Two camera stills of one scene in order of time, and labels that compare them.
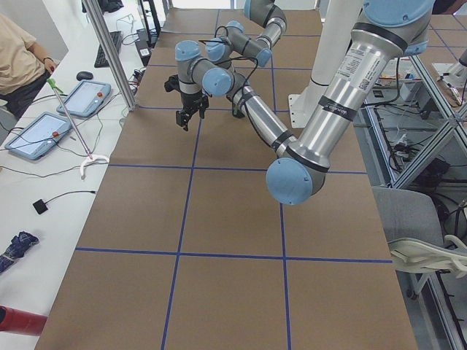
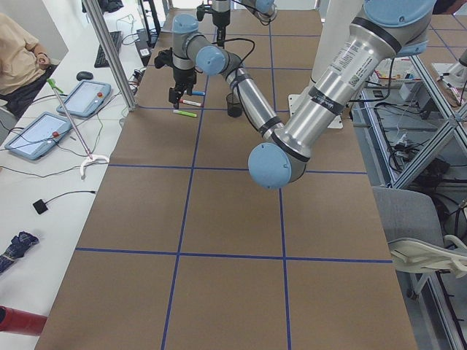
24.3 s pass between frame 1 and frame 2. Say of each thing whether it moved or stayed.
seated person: stayed
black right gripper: moved
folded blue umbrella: stayed
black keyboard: stayed
